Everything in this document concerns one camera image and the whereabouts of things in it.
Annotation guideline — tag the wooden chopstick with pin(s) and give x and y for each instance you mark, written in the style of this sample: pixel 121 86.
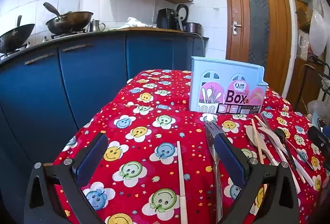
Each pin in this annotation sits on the wooden chopstick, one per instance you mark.
pixel 256 139

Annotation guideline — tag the gas stove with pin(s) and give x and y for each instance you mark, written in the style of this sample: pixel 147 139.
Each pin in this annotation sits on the gas stove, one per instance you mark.
pixel 67 35

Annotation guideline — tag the red smiley flower tablecloth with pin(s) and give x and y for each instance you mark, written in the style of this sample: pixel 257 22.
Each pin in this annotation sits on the red smiley flower tablecloth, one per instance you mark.
pixel 144 136

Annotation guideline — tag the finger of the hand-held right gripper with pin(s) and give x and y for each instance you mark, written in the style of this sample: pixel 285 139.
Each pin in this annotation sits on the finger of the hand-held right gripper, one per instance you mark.
pixel 319 140

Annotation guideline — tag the white plastic bag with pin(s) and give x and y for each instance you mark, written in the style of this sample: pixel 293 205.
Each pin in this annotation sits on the white plastic bag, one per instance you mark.
pixel 318 33

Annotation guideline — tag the wooden spoon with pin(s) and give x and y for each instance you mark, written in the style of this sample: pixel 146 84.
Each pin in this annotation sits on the wooden spoon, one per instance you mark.
pixel 251 136

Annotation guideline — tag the light blue utensil box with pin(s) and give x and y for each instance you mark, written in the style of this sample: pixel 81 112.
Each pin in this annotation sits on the light blue utensil box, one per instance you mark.
pixel 221 72

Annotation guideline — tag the small dark wok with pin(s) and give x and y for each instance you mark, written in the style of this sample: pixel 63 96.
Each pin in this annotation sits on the small dark wok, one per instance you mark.
pixel 14 38

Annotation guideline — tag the black air fryer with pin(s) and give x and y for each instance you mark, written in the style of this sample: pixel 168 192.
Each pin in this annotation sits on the black air fryer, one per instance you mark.
pixel 166 19

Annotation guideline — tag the large dark wok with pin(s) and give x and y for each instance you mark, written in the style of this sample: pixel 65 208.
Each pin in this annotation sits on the large dark wok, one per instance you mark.
pixel 69 21

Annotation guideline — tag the wooden door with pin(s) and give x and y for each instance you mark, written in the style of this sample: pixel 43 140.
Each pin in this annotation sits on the wooden door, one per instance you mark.
pixel 257 33

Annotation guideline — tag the white cloth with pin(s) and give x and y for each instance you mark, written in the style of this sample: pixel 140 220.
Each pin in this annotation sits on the white cloth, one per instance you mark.
pixel 134 23

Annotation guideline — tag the black spoon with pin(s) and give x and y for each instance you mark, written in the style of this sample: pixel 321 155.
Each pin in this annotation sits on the black spoon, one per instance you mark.
pixel 279 134

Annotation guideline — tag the metal rack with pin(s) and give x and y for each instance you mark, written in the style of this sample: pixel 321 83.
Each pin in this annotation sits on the metal rack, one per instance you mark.
pixel 315 77

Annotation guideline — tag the metal fork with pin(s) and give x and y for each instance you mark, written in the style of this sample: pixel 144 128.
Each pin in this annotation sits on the metal fork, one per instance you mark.
pixel 211 131

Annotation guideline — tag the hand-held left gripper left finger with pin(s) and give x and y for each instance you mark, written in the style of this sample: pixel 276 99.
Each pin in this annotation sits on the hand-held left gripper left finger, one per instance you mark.
pixel 90 159

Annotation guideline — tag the metal kettle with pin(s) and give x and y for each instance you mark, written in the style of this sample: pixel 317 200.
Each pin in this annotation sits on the metal kettle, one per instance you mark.
pixel 96 26

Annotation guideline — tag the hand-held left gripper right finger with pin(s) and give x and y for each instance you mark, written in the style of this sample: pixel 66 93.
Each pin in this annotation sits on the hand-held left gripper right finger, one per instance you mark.
pixel 229 159

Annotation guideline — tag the pale chopstick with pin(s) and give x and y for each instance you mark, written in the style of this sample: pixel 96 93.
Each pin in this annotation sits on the pale chopstick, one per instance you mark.
pixel 181 175

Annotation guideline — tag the rice cooker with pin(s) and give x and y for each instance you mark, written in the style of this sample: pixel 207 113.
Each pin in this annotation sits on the rice cooker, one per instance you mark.
pixel 192 27

